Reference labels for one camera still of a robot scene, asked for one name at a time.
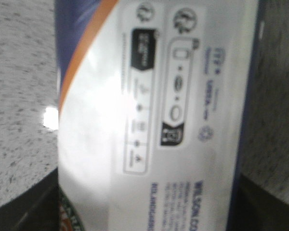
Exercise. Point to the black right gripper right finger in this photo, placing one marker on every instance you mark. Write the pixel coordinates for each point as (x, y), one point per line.
(254, 209)

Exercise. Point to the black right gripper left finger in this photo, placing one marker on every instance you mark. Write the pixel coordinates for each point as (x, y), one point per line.
(37, 209)

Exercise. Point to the white blue tennis ball can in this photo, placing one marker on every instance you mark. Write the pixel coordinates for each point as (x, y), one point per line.
(152, 106)

